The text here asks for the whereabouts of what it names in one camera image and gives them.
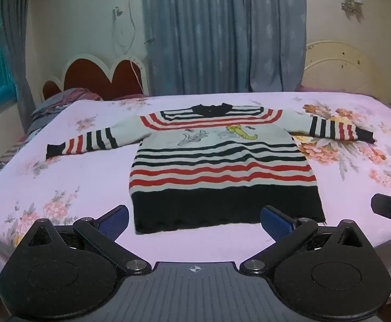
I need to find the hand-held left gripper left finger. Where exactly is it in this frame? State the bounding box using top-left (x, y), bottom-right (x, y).
top-left (24, 204), bottom-right (152, 276)

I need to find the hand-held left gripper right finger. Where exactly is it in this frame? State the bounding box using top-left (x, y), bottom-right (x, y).
top-left (240, 206), bottom-right (367, 275)

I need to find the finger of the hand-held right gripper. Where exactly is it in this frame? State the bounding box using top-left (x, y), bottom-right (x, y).
top-left (371, 193), bottom-right (391, 245)

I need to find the striped knit sweater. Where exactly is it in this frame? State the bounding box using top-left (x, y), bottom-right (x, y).
top-left (45, 102), bottom-right (375, 235)

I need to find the striped bed cover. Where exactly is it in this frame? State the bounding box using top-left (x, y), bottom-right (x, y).
top-left (1, 134), bottom-right (31, 162)

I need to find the dark pink bedding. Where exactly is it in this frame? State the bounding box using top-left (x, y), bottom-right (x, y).
top-left (113, 93), bottom-right (149, 100)

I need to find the purple striped blanket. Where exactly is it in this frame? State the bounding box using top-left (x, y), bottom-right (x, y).
top-left (31, 87), bottom-right (102, 125)

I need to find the cream rounded headboard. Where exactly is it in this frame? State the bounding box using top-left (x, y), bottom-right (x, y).
top-left (303, 39), bottom-right (389, 103)

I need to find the red heart-shaped headboard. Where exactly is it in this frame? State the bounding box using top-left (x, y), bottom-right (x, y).
top-left (40, 54), bottom-right (149, 103)

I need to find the blue-grey patterned curtain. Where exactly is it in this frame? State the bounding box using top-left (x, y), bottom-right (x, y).
top-left (141, 0), bottom-right (307, 96)

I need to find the plain grey curtain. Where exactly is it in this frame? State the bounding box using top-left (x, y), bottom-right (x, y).
top-left (0, 0), bottom-right (37, 135)

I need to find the white cable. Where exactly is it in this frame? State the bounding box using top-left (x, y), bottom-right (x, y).
top-left (113, 0), bottom-right (149, 94)

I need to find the glass wall lamp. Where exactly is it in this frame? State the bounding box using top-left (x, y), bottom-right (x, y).
top-left (341, 0), bottom-right (364, 16)

